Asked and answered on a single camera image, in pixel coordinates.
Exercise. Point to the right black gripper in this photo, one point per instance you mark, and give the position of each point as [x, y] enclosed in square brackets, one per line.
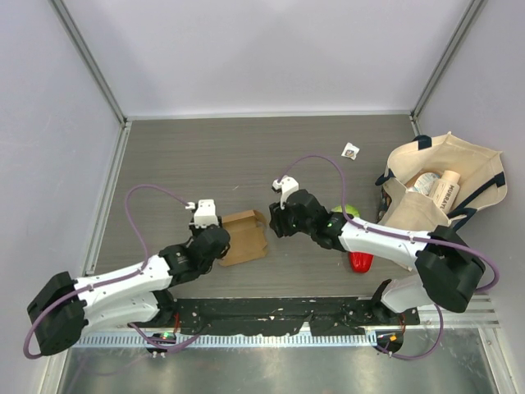
[278, 220]

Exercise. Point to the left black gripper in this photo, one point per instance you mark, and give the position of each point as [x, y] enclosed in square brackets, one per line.
[195, 231]

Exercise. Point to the brown cardboard paper box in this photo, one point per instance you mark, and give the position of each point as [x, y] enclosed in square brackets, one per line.
[248, 240]

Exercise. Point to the small white wrapper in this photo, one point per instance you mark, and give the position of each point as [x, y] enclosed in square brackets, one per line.
[350, 151]

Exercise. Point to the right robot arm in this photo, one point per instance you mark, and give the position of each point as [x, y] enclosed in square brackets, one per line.
[445, 274]

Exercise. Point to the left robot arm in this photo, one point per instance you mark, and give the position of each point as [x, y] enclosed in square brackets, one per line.
[67, 309]

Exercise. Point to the green cabbage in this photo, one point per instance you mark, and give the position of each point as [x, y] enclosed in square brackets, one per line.
[350, 210]

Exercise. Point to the red bell pepper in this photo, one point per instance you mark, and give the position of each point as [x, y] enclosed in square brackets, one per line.
[360, 262]

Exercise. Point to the white round package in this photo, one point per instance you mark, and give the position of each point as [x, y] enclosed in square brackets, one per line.
[424, 182]

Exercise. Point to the beige canvas tote bag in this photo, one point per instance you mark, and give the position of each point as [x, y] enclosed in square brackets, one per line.
[482, 182]

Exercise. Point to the beige lotion bottle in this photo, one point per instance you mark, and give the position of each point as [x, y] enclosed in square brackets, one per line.
[444, 191]

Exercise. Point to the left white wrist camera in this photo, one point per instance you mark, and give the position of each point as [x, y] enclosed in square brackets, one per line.
[204, 213]

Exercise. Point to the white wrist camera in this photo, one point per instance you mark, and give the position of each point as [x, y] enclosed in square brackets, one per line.
[285, 187]
[204, 213]

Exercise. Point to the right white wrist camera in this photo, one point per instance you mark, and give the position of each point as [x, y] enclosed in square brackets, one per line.
[285, 187]

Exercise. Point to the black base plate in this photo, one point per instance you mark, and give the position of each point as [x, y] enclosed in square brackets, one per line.
[277, 317]

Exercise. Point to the white slotted cable duct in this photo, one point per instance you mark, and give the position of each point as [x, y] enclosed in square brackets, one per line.
[130, 339]

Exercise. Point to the left aluminium frame post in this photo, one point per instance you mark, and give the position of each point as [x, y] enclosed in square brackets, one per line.
[82, 48]

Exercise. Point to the aluminium frame post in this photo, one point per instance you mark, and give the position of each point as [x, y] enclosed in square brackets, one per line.
[467, 20]
[82, 48]

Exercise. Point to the right aluminium frame post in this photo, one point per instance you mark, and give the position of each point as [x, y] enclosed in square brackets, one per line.
[467, 20]

